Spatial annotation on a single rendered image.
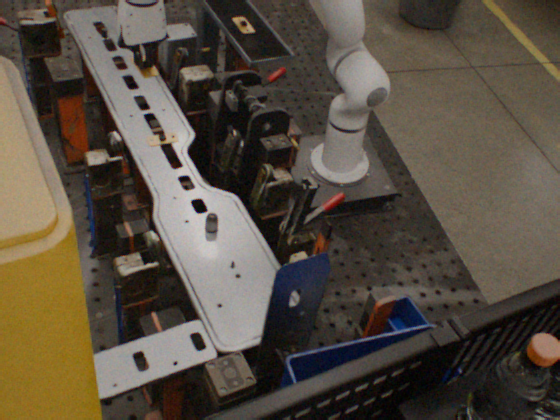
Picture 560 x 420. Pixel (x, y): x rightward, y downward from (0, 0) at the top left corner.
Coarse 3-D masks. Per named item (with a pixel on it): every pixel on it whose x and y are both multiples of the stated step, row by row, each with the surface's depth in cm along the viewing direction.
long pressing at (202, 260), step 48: (96, 48) 197; (144, 48) 200; (144, 96) 184; (144, 144) 169; (192, 144) 173; (192, 192) 160; (192, 240) 149; (240, 240) 151; (192, 288) 140; (240, 288) 141; (240, 336) 132
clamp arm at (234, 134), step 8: (232, 136) 163; (240, 136) 162; (232, 144) 163; (240, 144) 164; (224, 152) 167; (232, 152) 164; (224, 160) 167; (232, 160) 166; (224, 168) 168; (232, 168) 168
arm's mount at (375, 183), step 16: (304, 144) 214; (320, 144) 214; (368, 144) 216; (304, 160) 209; (368, 160) 210; (304, 176) 204; (368, 176) 205; (384, 176) 206; (320, 192) 200; (336, 192) 200; (352, 192) 201; (368, 192) 201; (384, 192) 202; (336, 208) 200; (352, 208) 202; (368, 208) 204; (384, 208) 207
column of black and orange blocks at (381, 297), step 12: (384, 288) 121; (372, 300) 120; (384, 300) 119; (396, 300) 120; (372, 312) 121; (384, 312) 121; (360, 324) 127; (372, 324) 123; (384, 324) 125; (360, 336) 128; (372, 336) 127
